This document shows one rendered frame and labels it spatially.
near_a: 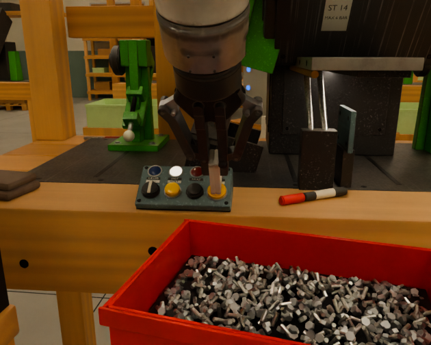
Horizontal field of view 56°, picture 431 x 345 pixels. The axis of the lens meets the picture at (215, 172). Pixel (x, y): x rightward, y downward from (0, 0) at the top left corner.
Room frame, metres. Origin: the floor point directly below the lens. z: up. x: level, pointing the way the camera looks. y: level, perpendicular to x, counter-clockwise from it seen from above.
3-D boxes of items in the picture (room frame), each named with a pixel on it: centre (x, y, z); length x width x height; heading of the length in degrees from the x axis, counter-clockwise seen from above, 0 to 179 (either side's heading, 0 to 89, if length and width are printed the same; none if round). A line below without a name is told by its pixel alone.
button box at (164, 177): (0.63, 0.05, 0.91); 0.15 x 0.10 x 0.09; 85
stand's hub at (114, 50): (1.07, 0.25, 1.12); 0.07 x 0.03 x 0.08; 175
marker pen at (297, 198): (0.63, -0.16, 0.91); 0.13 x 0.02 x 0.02; 113
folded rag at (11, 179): (0.68, 0.38, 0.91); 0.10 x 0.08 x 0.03; 72
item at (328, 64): (0.80, -0.24, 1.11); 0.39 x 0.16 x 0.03; 175
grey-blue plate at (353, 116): (0.74, -0.24, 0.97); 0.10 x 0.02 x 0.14; 175
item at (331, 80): (1.04, -0.29, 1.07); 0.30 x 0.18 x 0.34; 85
